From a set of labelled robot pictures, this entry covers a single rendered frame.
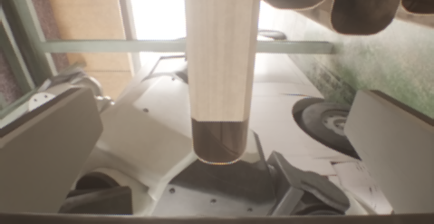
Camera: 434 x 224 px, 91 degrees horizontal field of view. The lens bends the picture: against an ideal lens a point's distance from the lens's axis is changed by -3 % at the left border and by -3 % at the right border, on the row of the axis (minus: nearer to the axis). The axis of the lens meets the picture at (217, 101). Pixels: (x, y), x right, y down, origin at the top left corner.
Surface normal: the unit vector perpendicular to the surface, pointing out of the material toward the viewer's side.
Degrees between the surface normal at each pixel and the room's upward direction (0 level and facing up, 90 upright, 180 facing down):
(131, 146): 101
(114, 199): 153
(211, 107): 90
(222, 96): 90
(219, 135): 90
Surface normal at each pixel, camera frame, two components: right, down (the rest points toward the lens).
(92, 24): 0.00, 0.50
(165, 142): 0.21, -0.38
